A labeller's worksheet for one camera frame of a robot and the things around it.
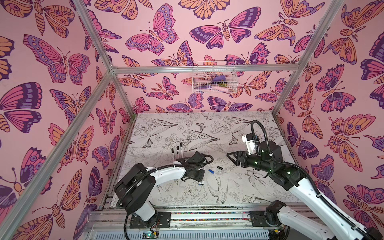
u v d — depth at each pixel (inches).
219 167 36.2
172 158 37.3
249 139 25.0
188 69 37.3
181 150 39.1
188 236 27.6
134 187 16.6
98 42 31.7
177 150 39.2
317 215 17.7
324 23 29.1
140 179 17.2
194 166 26.5
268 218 26.1
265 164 22.3
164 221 29.3
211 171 35.4
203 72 38.4
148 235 28.4
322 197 17.2
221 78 37.3
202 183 33.6
